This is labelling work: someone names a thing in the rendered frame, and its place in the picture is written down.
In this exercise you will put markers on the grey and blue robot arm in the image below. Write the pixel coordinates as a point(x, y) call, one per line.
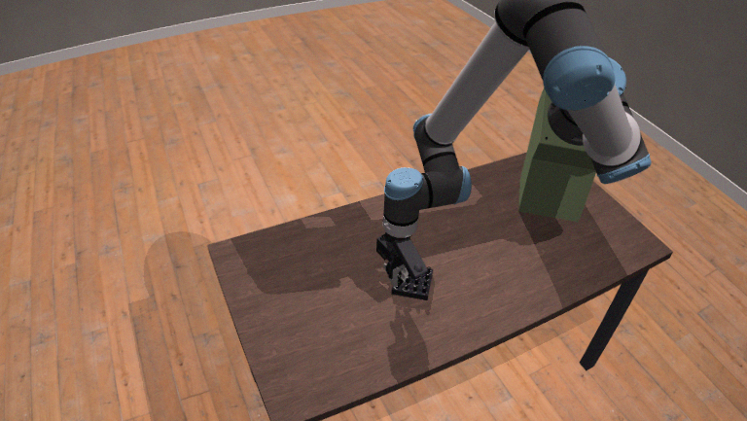
point(576, 74)

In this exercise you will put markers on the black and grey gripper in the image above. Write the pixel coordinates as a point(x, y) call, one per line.
point(385, 248)

